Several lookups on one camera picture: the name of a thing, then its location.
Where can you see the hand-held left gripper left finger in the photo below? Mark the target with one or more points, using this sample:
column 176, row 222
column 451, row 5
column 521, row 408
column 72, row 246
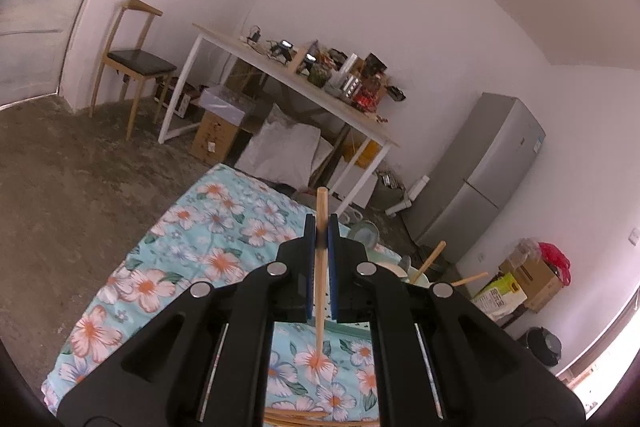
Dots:
column 310, row 257

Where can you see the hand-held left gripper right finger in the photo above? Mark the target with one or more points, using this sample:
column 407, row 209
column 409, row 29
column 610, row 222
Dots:
column 334, row 277

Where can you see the green plastic utensil holder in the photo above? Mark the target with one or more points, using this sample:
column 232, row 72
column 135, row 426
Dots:
column 350, row 330

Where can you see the bunch of wooden chopsticks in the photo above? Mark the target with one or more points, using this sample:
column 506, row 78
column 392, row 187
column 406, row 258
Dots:
column 427, row 263

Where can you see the floral blue blanket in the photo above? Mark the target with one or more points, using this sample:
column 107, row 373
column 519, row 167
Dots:
column 215, row 227

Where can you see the white sack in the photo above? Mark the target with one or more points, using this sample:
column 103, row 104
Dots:
column 285, row 147

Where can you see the yellow plastic bag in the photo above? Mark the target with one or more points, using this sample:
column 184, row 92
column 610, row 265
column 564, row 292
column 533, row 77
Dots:
column 362, row 153

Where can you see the cardboard box under desk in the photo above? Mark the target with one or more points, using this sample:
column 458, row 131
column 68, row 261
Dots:
column 215, row 139

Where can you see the yellow green rice bag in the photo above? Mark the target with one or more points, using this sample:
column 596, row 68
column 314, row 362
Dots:
column 500, row 297

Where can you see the white desk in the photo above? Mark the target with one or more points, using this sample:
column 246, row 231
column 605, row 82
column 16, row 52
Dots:
column 300, row 89

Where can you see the cola bottle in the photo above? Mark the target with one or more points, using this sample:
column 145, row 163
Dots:
column 367, row 97

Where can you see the grey refrigerator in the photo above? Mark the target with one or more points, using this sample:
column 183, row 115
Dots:
column 475, row 172

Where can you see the open cardboard box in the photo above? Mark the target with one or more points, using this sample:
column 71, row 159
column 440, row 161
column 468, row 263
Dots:
column 535, row 284

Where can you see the small white oven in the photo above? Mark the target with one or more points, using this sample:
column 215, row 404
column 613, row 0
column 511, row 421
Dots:
column 175, row 97

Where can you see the black device with screen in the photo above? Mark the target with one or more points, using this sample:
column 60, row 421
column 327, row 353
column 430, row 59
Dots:
column 285, row 47

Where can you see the black trash bin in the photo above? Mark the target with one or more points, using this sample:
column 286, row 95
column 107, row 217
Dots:
column 542, row 347

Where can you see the red plastic bag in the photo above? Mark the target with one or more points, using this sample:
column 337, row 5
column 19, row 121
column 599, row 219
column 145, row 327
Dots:
column 555, row 259

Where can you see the wooden chair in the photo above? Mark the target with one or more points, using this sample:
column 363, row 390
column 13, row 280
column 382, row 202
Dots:
column 137, row 59

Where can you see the white door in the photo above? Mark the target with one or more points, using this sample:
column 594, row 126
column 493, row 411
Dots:
column 45, row 7

